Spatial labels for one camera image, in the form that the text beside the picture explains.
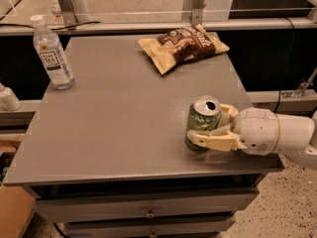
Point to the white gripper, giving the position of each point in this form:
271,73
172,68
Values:
257,129

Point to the green soda can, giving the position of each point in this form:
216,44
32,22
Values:
204,114

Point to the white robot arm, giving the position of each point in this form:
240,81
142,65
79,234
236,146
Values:
297,138

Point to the clear plastic water bottle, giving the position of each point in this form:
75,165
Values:
51,53

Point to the upper grey drawer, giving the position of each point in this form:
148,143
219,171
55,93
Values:
146,205

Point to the grey drawer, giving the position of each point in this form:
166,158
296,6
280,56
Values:
151,228
146,205

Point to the brown chip bag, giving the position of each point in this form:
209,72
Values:
176,46

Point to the lower grey drawer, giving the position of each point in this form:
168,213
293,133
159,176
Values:
151,228

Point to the grey drawer cabinet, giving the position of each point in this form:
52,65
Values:
121,128

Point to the white pipe at left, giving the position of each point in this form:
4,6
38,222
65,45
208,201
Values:
8,98

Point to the cardboard box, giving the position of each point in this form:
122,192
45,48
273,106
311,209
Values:
15,203

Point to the metal railing frame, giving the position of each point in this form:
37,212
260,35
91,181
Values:
149,16

